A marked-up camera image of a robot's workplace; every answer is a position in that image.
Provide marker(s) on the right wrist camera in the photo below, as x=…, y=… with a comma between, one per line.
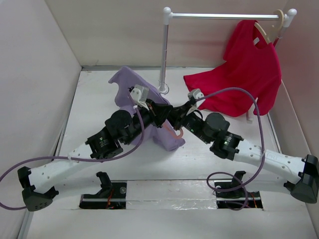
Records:
x=195, y=99

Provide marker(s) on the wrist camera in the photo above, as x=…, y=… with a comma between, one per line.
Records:
x=139, y=94
x=195, y=99

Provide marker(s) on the red t shirt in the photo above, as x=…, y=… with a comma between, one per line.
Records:
x=250, y=63

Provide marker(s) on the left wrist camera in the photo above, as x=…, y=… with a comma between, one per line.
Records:
x=139, y=94

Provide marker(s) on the white metal clothes rack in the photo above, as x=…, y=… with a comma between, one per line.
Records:
x=284, y=20

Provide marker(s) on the pink plastic hanger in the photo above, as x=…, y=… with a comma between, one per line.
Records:
x=172, y=132

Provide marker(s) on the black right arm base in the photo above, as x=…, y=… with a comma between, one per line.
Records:
x=234, y=200

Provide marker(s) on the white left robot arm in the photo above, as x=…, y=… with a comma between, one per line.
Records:
x=42, y=185

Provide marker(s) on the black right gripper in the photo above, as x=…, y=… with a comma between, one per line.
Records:
x=177, y=117

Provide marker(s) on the wooden hanger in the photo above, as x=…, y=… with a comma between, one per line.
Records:
x=270, y=30

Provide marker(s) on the purple t shirt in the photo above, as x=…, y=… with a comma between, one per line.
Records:
x=126, y=78

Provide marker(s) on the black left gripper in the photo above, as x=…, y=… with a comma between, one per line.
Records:
x=161, y=112

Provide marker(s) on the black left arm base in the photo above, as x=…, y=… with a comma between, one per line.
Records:
x=111, y=196

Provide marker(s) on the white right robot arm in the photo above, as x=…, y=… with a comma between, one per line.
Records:
x=296, y=176

